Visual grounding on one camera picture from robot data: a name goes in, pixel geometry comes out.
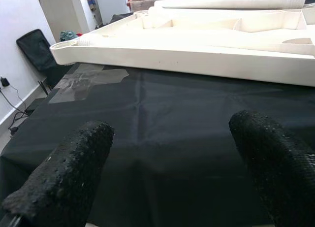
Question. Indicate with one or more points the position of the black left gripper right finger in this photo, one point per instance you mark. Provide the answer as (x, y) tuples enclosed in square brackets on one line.
[(275, 168)]

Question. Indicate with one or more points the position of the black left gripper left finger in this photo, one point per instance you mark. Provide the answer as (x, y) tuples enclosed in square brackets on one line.
[(69, 170)]

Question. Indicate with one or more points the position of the clear tape patch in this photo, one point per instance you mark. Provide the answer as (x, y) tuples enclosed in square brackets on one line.
[(78, 81)]

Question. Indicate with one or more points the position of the black tablecloth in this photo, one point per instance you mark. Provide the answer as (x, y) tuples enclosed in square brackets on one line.
[(172, 108)]

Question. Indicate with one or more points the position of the black folding chair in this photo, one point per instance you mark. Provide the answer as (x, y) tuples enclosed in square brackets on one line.
[(34, 49)]

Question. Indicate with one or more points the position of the green stuffed toy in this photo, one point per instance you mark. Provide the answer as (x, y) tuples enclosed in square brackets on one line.
[(67, 36)]

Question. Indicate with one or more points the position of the red stuffed toy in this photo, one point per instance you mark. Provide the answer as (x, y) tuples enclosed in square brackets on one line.
[(78, 35)]

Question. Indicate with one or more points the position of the white plastic table top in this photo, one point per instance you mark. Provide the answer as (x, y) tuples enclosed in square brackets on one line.
[(197, 57)]

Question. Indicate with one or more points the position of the hanging clothes bundle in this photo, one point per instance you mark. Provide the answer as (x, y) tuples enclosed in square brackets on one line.
[(91, 3)]

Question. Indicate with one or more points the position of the white fridge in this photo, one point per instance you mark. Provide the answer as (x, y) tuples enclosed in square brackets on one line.
[(110, 1)]

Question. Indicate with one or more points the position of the beige cloth covered bench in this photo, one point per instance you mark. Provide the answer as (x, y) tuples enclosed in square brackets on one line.
[(140, 6)]

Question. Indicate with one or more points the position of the black wall charger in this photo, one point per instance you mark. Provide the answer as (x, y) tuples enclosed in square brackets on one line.
[(5, 82)]

